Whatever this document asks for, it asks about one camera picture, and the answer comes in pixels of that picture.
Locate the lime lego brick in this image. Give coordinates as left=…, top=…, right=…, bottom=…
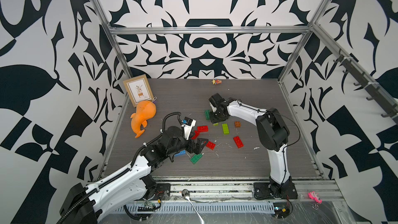
left=222, top=123, right=230, bottom=135

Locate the red lego brick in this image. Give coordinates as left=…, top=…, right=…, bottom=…
left=233, top=136, right=244, bottom=148
left=206, top=141, right=216, bottom=150
left=197, top=125, right=208, bottom=133
left=191, top=130, right=200, bottom=140

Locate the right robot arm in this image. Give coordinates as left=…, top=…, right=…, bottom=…
left=209, top=93, right=298, bottom=200

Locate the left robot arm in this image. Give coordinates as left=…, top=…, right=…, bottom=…
left=58, top=112, right=209, bottom=224

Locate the dark green lego upper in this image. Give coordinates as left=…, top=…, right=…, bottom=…
left=204, top=110, right=210, bottom=120

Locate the dark green lego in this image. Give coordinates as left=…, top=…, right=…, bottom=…
left=190, top=153, right=203, bottom=164
left=204, top=110, right=210, bottom=120

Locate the red lego brick tilted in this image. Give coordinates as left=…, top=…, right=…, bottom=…
left=191, top=130, right=200, bottom=140

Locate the dark green lego lower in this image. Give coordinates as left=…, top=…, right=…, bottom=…
left=190, top=153, right=203, bottom=164

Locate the red lego brick top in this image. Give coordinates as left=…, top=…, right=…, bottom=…
left=197, top=125, right=208, bottom=133

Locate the blue lego brick lower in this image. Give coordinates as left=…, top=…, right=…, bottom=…
left=175, top=150, right=186, bottom=157

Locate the orange small lego right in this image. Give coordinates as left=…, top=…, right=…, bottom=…
left=234, top=121, right=241, bottom=128

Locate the small toy figure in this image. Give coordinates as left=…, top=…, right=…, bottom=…
left=212, top=79, right=222, bottom=85

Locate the orange whale plush toy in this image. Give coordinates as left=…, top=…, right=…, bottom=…
left=131, top=101, right=157, bottom=139

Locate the metal spoon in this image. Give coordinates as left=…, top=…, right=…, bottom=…
left=181, top=189, right=205, bottom=224

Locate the framed plant picture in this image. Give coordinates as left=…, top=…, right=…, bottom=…
left=123, top=75, right=154, bottom=107

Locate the pink clip toy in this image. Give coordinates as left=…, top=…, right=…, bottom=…
left=308, top=191, right=322, bottom=204

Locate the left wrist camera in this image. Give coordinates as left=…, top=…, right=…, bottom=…
left=181, top=117, right=196, bottom=140

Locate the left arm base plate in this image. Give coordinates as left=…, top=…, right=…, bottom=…
left=142, top=183, right=171, bottom=200

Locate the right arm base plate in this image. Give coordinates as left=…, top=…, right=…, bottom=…
left=254, top=181, right=298, bottom=200

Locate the wall hook rack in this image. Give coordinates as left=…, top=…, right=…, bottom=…
left=334, top=48, right=398, bottom=124

